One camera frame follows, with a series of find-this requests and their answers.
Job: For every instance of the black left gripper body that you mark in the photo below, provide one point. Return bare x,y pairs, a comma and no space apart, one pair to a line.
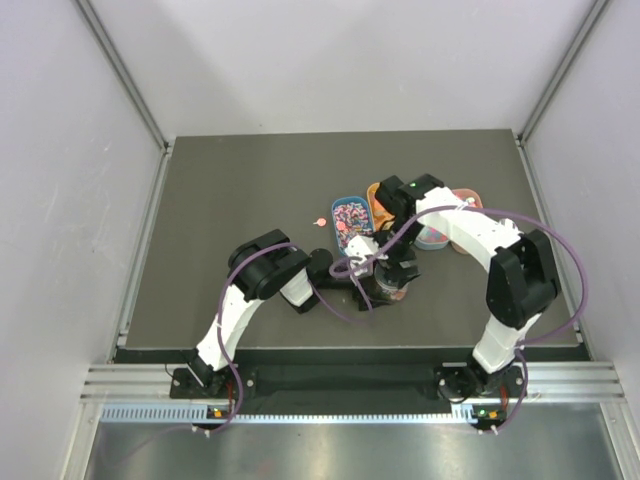
364,298

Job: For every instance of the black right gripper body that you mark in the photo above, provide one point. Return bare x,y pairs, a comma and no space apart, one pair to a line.
402,253

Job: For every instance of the silver metal scoop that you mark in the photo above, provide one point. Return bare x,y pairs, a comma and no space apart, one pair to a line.
508,223

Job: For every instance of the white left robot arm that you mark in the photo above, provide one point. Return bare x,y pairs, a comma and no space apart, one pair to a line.
260,269

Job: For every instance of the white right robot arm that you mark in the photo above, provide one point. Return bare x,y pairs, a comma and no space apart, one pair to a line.
522,278

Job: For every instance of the orange candy tray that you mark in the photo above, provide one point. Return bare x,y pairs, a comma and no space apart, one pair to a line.
382,219

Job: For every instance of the light blue candy tray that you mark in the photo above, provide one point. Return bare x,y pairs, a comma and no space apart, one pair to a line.
430,239

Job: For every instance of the pink candy tray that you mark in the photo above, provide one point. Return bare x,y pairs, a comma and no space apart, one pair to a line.
471,198

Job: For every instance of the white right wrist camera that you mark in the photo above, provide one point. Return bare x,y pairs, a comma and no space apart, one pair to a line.
363,250

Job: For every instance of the aluminium front frame rail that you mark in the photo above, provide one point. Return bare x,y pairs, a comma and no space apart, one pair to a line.
554,382

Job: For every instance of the aluminium right frame post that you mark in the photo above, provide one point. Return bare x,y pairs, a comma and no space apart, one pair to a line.
579,39

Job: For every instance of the aluminium frame post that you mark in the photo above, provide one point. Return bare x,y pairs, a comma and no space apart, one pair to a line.
99,32
579,39

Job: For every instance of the aluminium left frame post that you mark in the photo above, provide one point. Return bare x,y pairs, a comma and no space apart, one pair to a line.
99,32

